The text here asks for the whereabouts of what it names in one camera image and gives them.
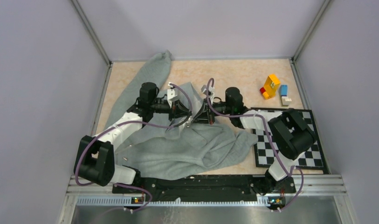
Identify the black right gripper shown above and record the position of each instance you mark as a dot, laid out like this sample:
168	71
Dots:
205	116

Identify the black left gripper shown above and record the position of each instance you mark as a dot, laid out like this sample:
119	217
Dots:
178	110

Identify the grey zip-up jacket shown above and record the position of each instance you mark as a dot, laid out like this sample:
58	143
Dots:
160	151

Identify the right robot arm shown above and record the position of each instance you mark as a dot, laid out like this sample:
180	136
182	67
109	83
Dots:
278	170

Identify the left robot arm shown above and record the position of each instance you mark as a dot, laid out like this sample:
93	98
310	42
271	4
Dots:
95	161

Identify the yellow red toy block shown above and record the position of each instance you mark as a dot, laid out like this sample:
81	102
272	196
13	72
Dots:
270	87

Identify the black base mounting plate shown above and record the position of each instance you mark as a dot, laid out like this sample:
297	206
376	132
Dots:
208	195

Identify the white beige toy block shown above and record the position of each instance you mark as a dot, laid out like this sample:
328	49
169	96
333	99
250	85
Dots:
286	101

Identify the blue toy block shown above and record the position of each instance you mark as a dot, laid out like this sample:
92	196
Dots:
283	90

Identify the black white checkerboard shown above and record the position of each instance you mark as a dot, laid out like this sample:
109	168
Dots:
295	133

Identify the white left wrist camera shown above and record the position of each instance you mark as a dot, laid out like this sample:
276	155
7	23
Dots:
173	93

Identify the white cable duct strip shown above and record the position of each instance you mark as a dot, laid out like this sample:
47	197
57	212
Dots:
128	201

